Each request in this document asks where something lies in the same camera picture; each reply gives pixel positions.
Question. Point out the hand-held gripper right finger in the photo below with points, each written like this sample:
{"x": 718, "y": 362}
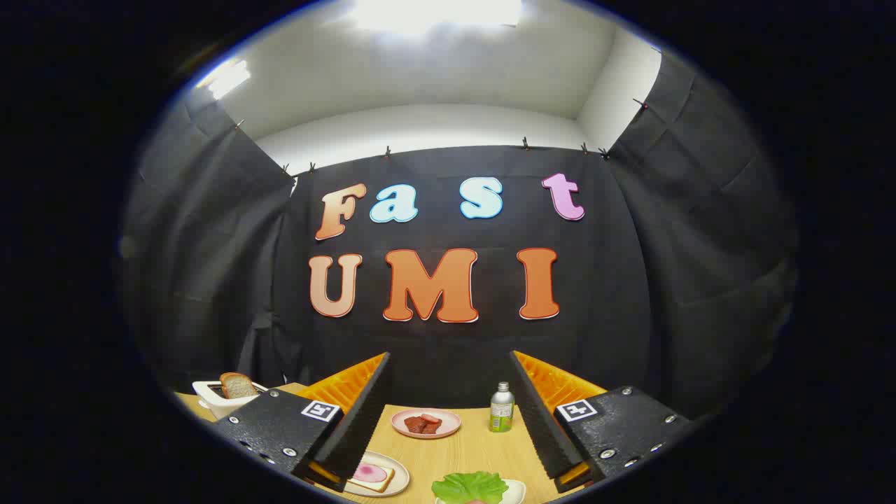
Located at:
{"x": 542, "y": 427}

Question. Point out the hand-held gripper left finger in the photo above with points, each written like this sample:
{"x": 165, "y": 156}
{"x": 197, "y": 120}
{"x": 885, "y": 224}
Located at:
{"x": 364, "y": 420}

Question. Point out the green lettuce leaf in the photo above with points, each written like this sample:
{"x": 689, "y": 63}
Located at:
{"x": 469, "y": 486}

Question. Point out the toasted brown bread slice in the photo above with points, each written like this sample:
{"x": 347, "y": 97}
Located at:
{"x": 238, "y": 386}

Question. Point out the silver bottle with green label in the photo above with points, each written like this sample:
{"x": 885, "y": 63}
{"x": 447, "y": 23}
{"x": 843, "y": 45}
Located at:
{"x": 501, "y": 413}

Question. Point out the brown meat slices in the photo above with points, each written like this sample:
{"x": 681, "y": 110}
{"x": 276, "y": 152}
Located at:
{"x": 416, "y": 425}

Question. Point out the pink ham slice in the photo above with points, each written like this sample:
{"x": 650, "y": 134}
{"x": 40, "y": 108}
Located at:
{"x": 369, "y": 473}

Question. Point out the white bread slice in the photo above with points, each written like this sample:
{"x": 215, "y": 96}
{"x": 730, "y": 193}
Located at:
{"x": 383, "y": 482}

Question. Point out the red carrot slice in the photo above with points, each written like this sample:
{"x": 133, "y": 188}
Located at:
{"x": 430, "y": 418}

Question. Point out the small oval white plate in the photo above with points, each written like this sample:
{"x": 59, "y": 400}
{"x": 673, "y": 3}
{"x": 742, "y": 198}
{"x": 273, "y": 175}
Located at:
{"x": 516, "y": 491}

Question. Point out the round white plate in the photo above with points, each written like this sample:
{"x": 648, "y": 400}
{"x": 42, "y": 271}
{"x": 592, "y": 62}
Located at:
{"x": 400, "y": 483}

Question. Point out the pink plate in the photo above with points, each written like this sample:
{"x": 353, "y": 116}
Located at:
{"x": 451, "y": 422}

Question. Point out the white toaster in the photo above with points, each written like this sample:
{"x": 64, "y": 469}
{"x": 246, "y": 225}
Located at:
{"x": 208, "y": 401}

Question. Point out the black backdrop cloth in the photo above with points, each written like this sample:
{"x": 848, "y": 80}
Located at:
{"x": 630, "y": 280}

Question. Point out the ceiling light panel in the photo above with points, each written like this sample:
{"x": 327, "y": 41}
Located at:
{"x": 434, "y": 12}
{"x": 225, "y": 78}

